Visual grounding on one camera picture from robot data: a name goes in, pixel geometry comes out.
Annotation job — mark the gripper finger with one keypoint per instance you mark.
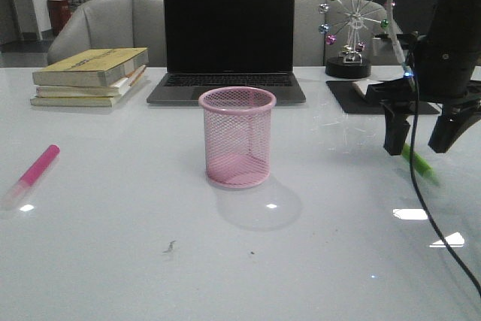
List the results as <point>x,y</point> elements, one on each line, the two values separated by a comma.
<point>396,124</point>
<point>455,119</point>

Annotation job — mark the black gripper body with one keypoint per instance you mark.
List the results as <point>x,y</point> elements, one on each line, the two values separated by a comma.
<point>436,69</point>

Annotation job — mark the green highlighter pen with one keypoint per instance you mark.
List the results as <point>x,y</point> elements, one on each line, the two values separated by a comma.
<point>420,166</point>

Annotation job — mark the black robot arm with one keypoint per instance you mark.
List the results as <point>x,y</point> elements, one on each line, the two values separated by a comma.
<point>456,17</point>

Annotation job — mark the pink mesh pen holder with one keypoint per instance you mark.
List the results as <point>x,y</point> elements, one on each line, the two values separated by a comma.
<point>237,134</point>

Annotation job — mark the black mouse pad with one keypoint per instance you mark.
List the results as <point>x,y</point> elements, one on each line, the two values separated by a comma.
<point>350,101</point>

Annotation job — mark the white computer mouse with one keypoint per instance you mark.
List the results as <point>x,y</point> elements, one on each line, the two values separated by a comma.
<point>361,87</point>

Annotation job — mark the ferris wheel desk toy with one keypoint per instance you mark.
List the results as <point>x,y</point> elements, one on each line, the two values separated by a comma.
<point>347,65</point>

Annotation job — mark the right grey armchair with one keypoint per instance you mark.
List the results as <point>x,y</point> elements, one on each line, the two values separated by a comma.
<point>308,44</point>

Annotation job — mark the grey armchair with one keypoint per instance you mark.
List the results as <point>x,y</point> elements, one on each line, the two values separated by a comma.
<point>308,44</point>
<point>99,24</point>

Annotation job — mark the grey laptop computer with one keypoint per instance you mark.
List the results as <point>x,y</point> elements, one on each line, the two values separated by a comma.
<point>219,43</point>

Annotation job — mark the middle cream book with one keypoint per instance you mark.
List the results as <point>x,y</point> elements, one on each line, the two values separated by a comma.
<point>118,88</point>

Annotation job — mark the left grey armchair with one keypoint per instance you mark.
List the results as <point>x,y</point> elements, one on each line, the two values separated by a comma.
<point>99,24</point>

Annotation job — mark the top yellow book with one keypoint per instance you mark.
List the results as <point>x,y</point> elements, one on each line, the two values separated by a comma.
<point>95,67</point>

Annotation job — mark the yellow book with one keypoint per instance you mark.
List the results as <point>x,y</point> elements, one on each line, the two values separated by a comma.
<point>95,67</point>
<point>77,102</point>

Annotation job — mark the bottom yellow book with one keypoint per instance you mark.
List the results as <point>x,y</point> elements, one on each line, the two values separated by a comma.
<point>77,102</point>

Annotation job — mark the pink highlighter pen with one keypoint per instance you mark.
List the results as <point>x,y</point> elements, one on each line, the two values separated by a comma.
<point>14,196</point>

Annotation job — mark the red trash bin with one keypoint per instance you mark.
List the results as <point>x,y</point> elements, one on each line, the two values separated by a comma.
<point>59,14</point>

